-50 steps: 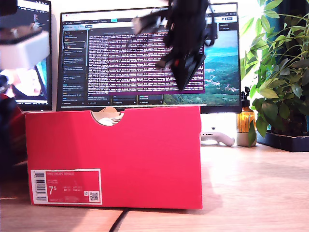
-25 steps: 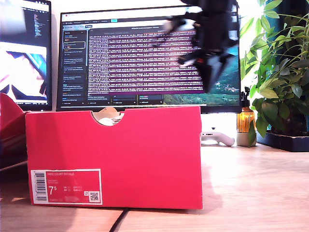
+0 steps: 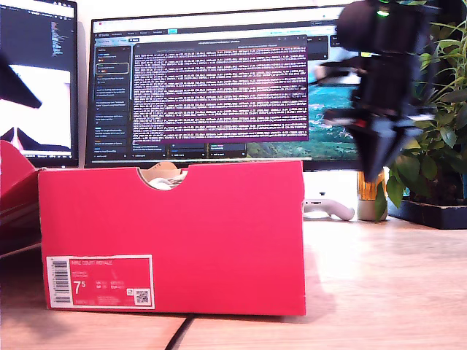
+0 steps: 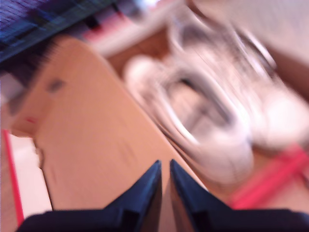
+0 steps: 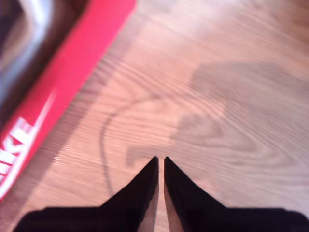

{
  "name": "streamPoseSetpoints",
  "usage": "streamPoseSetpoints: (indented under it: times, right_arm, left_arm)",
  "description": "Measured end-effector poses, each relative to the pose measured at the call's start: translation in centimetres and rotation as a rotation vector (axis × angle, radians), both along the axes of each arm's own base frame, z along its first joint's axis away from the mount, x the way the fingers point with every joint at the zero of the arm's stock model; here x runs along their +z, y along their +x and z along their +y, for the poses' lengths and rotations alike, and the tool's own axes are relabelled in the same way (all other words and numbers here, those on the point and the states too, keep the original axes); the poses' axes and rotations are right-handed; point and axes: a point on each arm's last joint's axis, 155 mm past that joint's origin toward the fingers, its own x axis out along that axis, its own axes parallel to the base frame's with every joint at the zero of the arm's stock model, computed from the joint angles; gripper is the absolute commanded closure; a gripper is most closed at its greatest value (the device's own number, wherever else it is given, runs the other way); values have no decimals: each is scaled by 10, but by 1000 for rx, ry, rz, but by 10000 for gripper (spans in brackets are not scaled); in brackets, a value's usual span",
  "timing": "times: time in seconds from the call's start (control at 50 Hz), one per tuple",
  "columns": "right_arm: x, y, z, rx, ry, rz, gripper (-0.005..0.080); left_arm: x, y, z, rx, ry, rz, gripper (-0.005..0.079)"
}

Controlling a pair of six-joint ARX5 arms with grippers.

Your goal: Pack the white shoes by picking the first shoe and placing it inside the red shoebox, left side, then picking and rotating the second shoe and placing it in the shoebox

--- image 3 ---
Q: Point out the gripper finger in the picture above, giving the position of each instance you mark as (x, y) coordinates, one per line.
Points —
(368, 153)
(396, 146)
(16, 85)

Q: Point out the red shoebox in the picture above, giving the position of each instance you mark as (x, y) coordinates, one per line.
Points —
(219, 237)

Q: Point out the white sneaker shoe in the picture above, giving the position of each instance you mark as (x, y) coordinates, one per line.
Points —
(164, 183)

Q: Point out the amber pump bottle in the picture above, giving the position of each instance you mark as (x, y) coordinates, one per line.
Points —
(365, 191)

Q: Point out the green leafy potted plant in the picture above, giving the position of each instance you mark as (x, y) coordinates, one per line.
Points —
(438, 164)

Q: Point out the white round bottle holder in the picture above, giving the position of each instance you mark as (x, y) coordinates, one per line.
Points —
(366, 211)

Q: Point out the white game controller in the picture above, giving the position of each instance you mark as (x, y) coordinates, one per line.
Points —
(339, 209)

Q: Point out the black rectangular planter tray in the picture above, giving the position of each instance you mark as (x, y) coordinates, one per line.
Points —
(430, 217)

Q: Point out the black Huawei computer monitor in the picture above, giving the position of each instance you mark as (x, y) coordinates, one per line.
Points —
(219, 91)

